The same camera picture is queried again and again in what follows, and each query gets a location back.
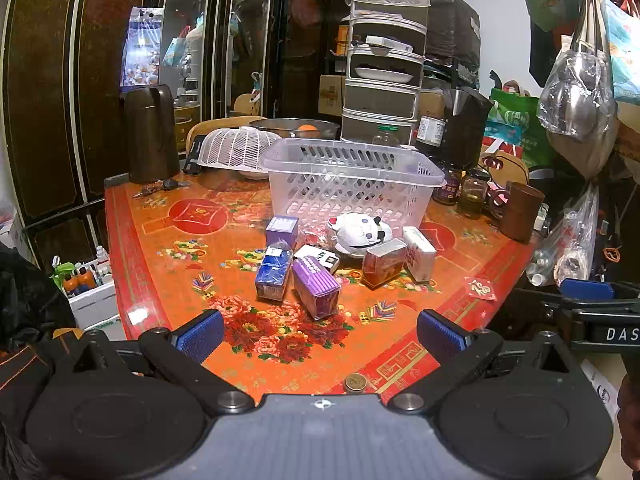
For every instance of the white box of bottles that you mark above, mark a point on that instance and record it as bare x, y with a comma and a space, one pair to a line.
92, 300

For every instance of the white and black box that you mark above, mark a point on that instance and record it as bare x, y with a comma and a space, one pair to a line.
322, 257

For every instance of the bunch of keys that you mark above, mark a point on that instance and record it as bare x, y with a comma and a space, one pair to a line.
160, 186

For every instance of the black orange-trimmed cloth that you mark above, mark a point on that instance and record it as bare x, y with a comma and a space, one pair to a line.
25, 320

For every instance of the green shopping bag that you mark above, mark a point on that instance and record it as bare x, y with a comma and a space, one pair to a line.
520, 125

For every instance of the red floral tablecloth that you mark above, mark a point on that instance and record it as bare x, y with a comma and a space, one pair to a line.
165, 260

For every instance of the black electric kettle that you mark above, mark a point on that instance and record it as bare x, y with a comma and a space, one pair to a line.
465, 125

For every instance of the wooden chair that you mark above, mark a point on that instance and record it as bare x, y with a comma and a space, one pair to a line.
507, 167
220, 124

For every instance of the dark bottle white label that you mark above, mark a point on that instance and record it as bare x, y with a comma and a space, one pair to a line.
430, 132

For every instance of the blue box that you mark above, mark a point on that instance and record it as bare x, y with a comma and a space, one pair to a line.
273, 272

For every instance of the brown box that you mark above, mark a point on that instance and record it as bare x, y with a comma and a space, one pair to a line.
384, 262

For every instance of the glass jar yellow liquid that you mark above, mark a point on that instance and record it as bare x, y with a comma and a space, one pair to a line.
472, 195

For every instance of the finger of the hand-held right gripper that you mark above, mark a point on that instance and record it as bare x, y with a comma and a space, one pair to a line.
586, 289

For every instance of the white mesh food cover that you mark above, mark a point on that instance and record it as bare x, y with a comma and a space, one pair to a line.
235, 147

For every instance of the clear plastic slotted basket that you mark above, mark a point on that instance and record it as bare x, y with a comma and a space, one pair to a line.
350, 180

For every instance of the orange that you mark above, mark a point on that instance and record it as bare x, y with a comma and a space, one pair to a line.
307, 128

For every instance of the small dark jar purple label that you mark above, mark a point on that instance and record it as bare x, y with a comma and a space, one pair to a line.
448, 185

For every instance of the metal bowl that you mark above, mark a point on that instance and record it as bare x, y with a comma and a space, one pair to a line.
285, 127

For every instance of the brown cup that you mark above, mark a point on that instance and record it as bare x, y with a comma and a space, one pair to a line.
520, 212

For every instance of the clear hanging plastic bag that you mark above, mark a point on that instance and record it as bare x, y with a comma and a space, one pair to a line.
575, 95

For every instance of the blue printed tote bag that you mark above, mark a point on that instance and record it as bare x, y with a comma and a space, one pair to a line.
622, 55

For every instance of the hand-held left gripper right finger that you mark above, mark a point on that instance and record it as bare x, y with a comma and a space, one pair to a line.
442, 334

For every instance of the cardboard box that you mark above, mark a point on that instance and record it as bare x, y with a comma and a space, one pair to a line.
330, 95

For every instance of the clear bag of supplies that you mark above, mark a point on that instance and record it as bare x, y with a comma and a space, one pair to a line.
570, 245

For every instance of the red paper sticker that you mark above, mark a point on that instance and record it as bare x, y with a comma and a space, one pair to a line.
481, 288

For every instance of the hanging blue snack packet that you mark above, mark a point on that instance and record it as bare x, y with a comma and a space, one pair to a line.
141, 50

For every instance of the person's right forearm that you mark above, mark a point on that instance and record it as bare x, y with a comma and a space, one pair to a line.
631, 420

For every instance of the brass coin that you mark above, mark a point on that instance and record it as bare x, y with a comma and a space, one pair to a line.
355, 383

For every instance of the dark wooden cabinet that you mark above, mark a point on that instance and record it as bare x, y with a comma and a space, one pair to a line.
50, 85

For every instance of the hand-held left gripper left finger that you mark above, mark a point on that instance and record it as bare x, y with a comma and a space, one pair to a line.
200, 334

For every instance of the glass jar green lid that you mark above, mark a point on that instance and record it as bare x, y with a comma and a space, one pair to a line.
385, 136

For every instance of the long purple box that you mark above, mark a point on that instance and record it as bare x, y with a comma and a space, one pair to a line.
316, 287

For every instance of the black stacked crates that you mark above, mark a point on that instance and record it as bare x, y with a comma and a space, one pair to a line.
452, 35

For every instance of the tiered food cover rack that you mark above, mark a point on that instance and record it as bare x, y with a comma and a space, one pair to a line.
382, 60

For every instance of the brown thermos jug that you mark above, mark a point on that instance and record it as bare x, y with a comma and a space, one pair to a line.
150, 135

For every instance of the white plush toy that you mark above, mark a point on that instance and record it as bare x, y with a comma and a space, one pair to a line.
357, 232

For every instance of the white and red box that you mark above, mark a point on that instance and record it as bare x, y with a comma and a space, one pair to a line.
420, 255

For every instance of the small purple box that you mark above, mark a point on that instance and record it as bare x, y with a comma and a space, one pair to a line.
281, 231

